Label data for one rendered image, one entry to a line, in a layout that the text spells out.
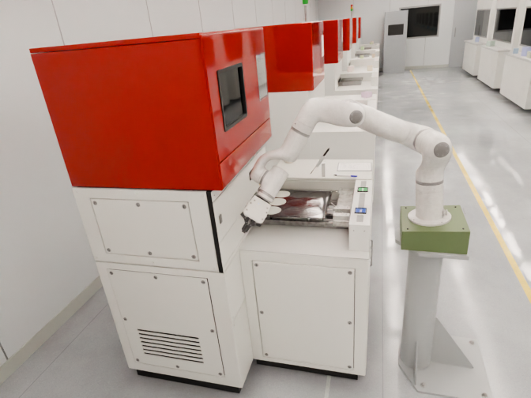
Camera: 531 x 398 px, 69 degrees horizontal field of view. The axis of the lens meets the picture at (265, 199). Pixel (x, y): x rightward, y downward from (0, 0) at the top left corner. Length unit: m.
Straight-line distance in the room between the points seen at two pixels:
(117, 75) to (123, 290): 1.07
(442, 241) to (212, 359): 1.28
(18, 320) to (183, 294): 1.32
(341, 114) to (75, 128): 1.11
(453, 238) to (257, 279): 0.94
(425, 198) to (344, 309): 0.66
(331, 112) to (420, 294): 1.04
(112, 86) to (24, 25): 1.43
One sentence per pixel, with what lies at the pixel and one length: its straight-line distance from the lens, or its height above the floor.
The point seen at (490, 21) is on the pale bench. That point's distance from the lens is 12.43.
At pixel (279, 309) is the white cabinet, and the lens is 2.08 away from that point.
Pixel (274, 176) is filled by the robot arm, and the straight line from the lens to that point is 1.71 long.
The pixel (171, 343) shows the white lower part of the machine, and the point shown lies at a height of 0.33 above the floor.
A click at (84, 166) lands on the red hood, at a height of 1.32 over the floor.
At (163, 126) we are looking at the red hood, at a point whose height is 1.49.
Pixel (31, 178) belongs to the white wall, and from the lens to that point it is 2.89.
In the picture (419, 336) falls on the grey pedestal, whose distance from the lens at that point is 2.31.
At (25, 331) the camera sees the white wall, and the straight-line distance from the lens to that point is 3.03.
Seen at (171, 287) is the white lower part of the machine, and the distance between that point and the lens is 1.96.
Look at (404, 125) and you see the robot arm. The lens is 1.76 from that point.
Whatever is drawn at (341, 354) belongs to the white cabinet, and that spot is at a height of 0.21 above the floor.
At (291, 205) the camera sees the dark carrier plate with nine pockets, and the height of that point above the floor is 0.90.
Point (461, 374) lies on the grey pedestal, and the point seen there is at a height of 0.01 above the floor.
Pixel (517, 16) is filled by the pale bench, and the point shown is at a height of 1.54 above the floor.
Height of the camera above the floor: 1.82
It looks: 24 degrees down
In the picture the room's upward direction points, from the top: 5 degrees counter-clockwise
